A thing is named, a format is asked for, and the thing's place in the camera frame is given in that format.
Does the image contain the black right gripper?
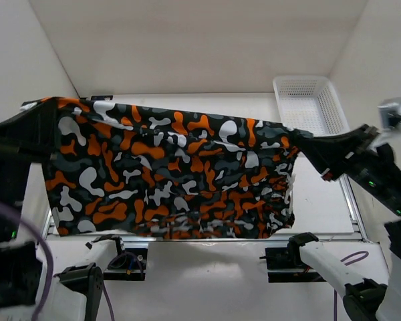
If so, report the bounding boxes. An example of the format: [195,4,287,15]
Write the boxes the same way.
[293,121,401,213]

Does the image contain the orange camouflage shorts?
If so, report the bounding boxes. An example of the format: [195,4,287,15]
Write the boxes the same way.
[21,98,299,239]

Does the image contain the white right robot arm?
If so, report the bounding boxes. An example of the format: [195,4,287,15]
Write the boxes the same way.
[287,125,401,320]

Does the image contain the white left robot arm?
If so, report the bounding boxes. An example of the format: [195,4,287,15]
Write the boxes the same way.
[0,98,127,320]

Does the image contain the white plastic basket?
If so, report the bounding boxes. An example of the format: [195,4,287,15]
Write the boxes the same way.
[273,76,350,136]

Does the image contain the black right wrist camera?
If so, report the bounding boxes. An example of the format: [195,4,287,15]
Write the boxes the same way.
[378,97,401,131]

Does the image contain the aluminium table frame rail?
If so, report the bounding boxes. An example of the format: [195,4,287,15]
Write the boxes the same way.
[6,95,401,321]

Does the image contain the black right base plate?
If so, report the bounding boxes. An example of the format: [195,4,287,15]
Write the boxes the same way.
[259,247,325,284]

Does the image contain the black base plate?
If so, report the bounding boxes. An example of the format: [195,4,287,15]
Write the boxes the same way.
[259,247,325,284]
[104,242,148,282]

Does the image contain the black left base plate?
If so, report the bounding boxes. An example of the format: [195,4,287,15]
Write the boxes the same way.
[104,242,148,282]

